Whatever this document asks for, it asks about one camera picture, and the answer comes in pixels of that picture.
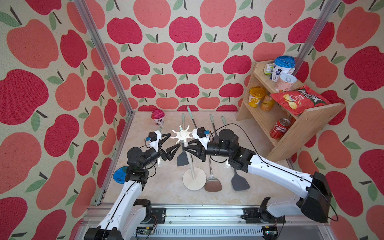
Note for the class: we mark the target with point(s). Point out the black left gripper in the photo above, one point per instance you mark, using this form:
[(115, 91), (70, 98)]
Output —
[(169, 157)]

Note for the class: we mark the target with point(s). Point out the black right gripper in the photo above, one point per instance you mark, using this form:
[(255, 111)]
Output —
[(201, 150)]

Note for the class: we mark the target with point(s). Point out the white utensil rack stand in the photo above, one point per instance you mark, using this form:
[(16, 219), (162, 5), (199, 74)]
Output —
[(194, 179)]

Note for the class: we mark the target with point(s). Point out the beige spatula mint handle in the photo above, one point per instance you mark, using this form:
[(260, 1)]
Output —
[(224, 122)]

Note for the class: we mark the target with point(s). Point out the grey slotted utensil mint handle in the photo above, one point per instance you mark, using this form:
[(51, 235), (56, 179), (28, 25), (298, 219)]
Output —
[(239, 183)]

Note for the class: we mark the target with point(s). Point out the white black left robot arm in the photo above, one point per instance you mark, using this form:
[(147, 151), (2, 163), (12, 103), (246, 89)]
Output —
[(129, 210)]

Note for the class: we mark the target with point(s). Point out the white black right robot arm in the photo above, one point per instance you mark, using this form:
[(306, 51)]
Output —
[(313, 190)]

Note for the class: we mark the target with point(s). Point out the pink lid yogurt cup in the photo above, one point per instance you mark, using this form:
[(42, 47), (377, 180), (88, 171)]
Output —
[(158, 117)]

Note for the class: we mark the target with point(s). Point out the blue plastic bowl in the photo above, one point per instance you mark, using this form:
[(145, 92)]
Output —
[(120, 175)]

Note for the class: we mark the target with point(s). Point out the yellow mango cup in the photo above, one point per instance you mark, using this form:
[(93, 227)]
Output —
[(256, 95)]

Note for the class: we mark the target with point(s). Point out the red cola can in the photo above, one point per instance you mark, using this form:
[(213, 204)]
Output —
[(280, 128)]

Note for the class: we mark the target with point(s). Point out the orange schweppes can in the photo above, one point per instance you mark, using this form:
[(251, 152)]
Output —
[(267, 103)]

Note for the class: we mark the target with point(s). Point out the red chips bag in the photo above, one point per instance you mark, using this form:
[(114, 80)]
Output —
[(297, 101)]

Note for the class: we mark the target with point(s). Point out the small green white carton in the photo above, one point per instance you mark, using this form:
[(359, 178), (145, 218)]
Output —
[(268, 69)]

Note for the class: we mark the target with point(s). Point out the pink tin can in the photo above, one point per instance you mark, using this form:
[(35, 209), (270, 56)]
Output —
[(285, 83)]

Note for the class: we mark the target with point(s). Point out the blue lid yogurt tub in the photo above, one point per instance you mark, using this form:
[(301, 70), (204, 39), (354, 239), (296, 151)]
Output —
[(283, 65)]

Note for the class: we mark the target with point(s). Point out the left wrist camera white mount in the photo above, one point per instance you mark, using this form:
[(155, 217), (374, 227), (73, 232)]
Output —
[(154, 139)]

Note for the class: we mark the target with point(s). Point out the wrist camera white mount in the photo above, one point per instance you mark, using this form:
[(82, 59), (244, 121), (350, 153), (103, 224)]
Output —
[(154, 139), (202, 135)]

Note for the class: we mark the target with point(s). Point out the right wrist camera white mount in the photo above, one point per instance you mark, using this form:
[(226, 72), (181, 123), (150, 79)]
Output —
[(202, 135)]

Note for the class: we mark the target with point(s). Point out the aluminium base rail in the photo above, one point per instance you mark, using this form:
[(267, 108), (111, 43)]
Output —
[(226, 221)]

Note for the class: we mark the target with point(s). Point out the aluminium corner post left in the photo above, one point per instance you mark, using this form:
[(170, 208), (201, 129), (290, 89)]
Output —
[(90, 24)]

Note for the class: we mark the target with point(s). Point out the aluminium corner post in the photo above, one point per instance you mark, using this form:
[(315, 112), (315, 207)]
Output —
[(328, 9), (90, 24)]

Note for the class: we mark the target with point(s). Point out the aluminium corner post right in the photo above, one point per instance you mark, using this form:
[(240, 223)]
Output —
[(328, 9)]

